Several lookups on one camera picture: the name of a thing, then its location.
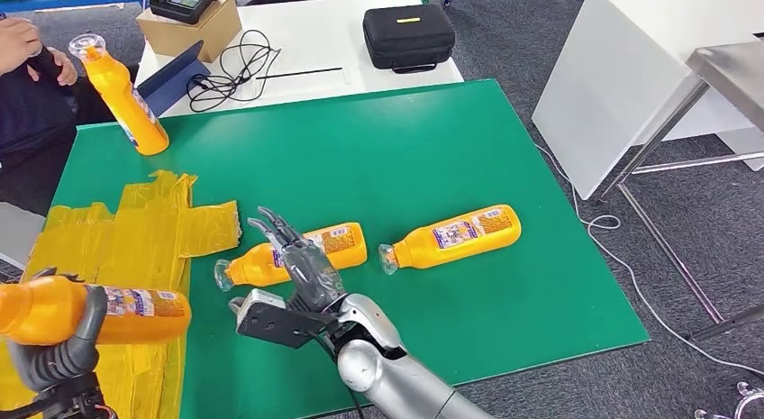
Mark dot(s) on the grey flat panel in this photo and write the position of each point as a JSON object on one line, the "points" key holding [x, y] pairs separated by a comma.
{"points": [[18, 234]]}

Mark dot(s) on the orange detergent bottle clear cap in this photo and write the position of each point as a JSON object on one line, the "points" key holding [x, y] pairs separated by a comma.
{"points": [[48, 309], [110, 82], [251, 273], [495, 237]]}

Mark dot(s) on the chrome chair base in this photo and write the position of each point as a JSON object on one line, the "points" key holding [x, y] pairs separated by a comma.
{"points": [[745, 392]]}

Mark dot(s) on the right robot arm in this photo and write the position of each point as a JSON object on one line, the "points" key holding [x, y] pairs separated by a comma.
{"points": [[388, 374]]}

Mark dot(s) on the blue metal rack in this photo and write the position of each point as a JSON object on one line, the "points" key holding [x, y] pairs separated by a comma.
{"points": [[36, 5]]}

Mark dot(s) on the cardboard box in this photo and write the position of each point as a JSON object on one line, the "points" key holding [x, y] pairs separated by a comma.
{"points": [[197, 37]]}

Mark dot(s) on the person's right hand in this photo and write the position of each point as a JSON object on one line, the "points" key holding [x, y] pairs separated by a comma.
{"points": [[62, 73]]}

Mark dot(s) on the yellow plastic sheet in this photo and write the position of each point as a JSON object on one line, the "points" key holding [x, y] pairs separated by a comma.
{"points": [[137, 237]]}

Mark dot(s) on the black carrying case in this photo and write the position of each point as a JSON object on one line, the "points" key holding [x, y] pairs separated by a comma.
{"points": [[409, 40]]}

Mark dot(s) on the steel table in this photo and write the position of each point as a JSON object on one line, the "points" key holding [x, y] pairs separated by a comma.
{"points": [[734, 70]]}

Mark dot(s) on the white board panel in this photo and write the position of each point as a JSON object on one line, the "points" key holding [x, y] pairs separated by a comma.
{"points": [[609, 106]]}

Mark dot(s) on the blue tablet stand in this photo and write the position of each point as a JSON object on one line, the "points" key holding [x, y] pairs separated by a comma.
{"points": [[173, 82]]}

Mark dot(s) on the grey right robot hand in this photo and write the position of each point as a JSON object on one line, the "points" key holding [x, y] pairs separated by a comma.
{"points": [[310, 273]]}

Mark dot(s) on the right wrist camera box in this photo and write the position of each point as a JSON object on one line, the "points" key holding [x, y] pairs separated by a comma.
{"points": [[268, 321]]}

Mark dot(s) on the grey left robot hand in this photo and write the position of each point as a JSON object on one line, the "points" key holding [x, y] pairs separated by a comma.
{"points": [[54, 362]]}

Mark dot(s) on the green table mat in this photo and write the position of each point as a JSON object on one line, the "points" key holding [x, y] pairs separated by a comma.
{"points": [[418, 165]]}

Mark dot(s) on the black controller with screen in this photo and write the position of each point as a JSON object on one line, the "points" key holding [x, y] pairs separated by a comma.
{"points": [[182, 4]]}

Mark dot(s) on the person's left hand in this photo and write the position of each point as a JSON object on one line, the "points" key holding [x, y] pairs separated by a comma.
{"points": [[18, 43]]}

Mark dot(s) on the person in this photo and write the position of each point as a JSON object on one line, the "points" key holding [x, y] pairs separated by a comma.
{"points": [[30, 118]]}

